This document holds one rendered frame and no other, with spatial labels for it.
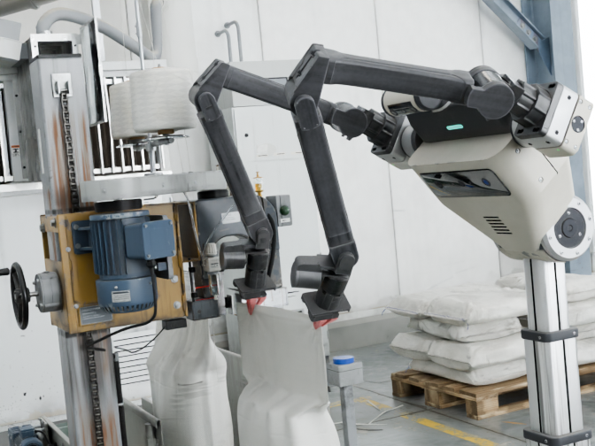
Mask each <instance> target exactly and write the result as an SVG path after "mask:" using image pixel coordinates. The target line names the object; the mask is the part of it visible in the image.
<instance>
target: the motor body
mask: <svg viewBox="0 0 595 446"><path fill-rule="evenodd" d="M148 215H150V212H149V210H138V211H124V212H109V213H101V214H94V215H90V216H89V220H90V221H91V222H90V223H89V228H90V236H91V245H92V254H93V262H94V271H95V274H98V275H100V279H98V280H96V287H97V301H98V305H99V307H100V308H101V309H102V311H104V312H106V313H129V312H135V311H144V310H148V309H150V308H151V307H153V306H154V299H153V289H152V282H151V273H150V270H149V268H148V266H147V265H146V262H147V260H144V259H129V258H128V256H127V247H126V238H125V230H124V227H125V225H129V224H135V223H142V222H148V221H150V217H147V216H148Z"/></svg>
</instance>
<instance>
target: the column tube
mask: <svg viewBox="0 0 595 446"><path fill-rule="evenodd" d="M29 68H30V77H31V85H32V94H33V102H34V110H35V126H36V135H37V143H38V152H39V160H40V168H41V177H42V193H43V201H44V210H45V216H57V215H59V214H67V213H72V204H71V193H70V187H69V182H70V181H69V179H68V168H67V161H66V159H67V157H66V145H65V133H64V128H63V122H64V121H63V120H62V109H61V103H60V98H61V97H53V92H52V83H51V74H52V73H70V75H71V83H72V92H73V96H69V97H68V103H69V109H68V110H69V111H70V122H71V129H72V133H71V134H72V137H73V153H74V162H75V171H76V181H77V188H78V196H79V206H80V212H85V211H94V210H95V207H94V203H97V201H96V202H86V203H82V202H81V189H80V182H82V181H94V180H95V175H94V166H93V158H92V149H91V140H90V131H89V115H88V106H87V98H86V89H85V80H84V72H83V63H82V58H81V57H75V58H38V59H37V60H35V61H34V62H33V63H31V64H30V65H29ZM38 129H40V134H41V143H42V159H43V167H44V173H43V172H42V164H41V155H40V147H39V138H38ZM47 236H48V244H49V252H50V260H55V261H61V256H60V248H59V239H58V233H56V232H47ZM92 332H93V340H94V341H96V340H98V339H100V338H102V337H104V336H106V335H108V334H110V333H111V329H110V328H106V329H100V330H95V331H92ZM85 337H86V335H85V332H83V333H77V334H69V333H68V332H66V331H65V330H63V329H61V328H59V327H58V343H59V351H60V360H61V368H62V377H63V385H64V394H65V402H66V418H67V426H68V435H69V443H70V446H97V439H96V432H95V431H96V429H95V423H94V415H93V405H92V398H91V396H92V394H91V389H90V380H89V365H88V356H87V346H86V339H85ZM94 347H95V348H102V349H105V351H99V350H95V360H96V366H97V369H96V371H97V384H98V391H99V393H98V394H99V399H100V408H101V419H102V425H103V428H102V429H103V434H104V439H103V441H104V446H122V440H121V431H120V415H119V406H118V398H117V389H116V380H115V372H114V363H113V354H112V338H111V337H109V338H107V339H105V340H102V341H101V342H98V343H96V344H94Z"/></svg>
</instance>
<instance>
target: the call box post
mask: <svg viewBox="0 0 595 446"><path fill-rule="evenodd" d="M339 390H340V400H341V410H342V420H343V430H344V446H358V438H357V428H356V419H355V409H354V399H353V389H352V385H350V386H345V387H341V388H339Z"/></svg>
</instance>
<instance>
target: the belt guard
mask: <svg viewBox="0 0 595 446"><path fill-rule="evenodd" d="M226 187H227V183H226V180H225V178H224V176H223V173H222V171H221V170H219V171H207V172H194V173H172V174H160V175H148V176H136V177H126V178H116V179H106V180H97V181H82V182H80V189H81V202H82V203H86V202H96V201H106V200H116V199H125V198H135V197H143V196H159V195H167V194H175V193H183V192H191V191H206V190H215V189H224V188H226Z"/></svg>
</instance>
